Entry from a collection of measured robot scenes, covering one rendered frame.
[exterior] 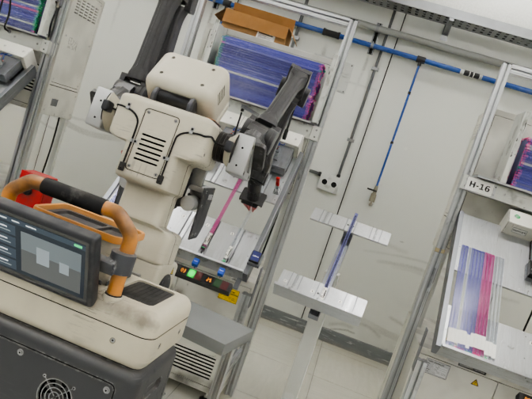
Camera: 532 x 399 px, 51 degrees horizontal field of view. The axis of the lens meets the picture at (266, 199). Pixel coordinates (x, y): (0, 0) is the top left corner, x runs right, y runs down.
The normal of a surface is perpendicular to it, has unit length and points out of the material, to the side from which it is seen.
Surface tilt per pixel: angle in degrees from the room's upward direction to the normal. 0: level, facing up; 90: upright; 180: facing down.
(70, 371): 90
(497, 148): 90
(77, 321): 90
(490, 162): 90
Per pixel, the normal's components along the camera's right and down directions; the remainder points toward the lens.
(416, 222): -0.18, 0.04
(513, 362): 0.10, -0.66
